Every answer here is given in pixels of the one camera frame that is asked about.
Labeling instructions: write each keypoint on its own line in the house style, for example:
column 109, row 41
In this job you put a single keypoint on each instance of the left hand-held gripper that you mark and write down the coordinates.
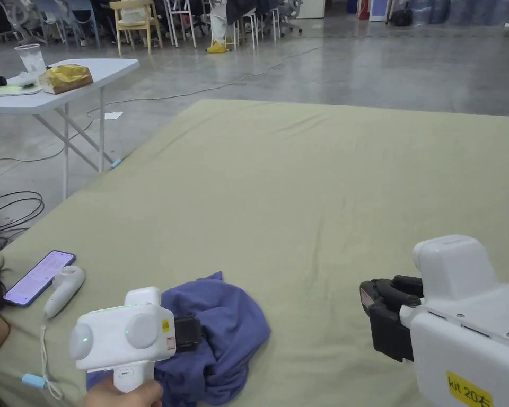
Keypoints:
column 110, row 335

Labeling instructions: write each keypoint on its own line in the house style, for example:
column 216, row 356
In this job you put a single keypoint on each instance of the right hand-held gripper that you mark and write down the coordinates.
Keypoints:
column 462, row 322

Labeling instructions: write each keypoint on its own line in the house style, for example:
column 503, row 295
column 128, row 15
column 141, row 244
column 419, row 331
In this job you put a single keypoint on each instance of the blue shirt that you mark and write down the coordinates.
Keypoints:
column 229, row 326

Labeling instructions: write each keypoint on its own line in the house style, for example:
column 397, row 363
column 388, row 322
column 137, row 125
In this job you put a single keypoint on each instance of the person's left hand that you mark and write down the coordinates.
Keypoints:
column 118, row 396

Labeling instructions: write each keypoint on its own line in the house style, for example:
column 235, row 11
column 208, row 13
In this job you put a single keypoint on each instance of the smartphone with blue case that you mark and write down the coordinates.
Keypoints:
column 40, row 277

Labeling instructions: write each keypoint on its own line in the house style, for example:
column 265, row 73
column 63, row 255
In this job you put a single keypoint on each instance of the bed with pale green sheet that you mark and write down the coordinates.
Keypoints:
column 288, row 190

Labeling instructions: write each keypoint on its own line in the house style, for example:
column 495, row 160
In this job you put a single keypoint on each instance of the black bag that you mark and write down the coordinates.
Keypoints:
column 403, row 18

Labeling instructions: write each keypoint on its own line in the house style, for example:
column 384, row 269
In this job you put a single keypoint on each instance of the stack of blue water bottles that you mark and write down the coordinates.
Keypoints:
column 466, row 10

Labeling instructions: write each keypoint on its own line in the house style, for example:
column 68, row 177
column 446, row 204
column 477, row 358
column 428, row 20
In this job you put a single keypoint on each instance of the white cabinet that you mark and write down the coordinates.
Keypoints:
column 309, row 8

